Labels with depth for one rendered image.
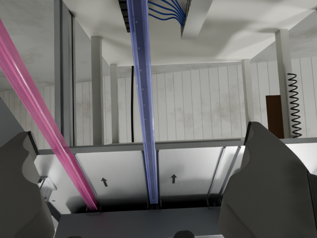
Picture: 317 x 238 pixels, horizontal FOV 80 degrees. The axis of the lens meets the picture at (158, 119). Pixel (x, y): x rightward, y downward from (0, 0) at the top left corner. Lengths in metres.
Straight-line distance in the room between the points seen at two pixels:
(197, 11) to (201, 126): 2.60
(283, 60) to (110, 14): 0.58
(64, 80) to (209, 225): 0.47
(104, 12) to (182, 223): 0.55
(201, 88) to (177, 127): 0.72
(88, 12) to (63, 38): 0.10
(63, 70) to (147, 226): 0.42
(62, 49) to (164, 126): 2.63
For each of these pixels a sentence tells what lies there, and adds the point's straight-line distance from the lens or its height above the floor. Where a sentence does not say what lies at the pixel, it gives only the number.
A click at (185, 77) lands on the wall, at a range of 3.17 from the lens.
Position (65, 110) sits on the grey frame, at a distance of 0.55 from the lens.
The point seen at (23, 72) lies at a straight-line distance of 0.21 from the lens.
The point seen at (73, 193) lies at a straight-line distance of 0.38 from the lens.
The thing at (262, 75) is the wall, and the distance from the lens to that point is 3.26.
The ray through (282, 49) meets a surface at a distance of 0.81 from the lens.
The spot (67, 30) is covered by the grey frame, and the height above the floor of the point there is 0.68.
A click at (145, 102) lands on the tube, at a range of 0.19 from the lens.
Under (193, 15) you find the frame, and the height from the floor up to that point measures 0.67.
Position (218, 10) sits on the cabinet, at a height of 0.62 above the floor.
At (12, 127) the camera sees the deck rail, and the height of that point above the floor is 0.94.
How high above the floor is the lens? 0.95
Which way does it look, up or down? 4 degrees down
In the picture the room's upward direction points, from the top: 178 degrees clockwise
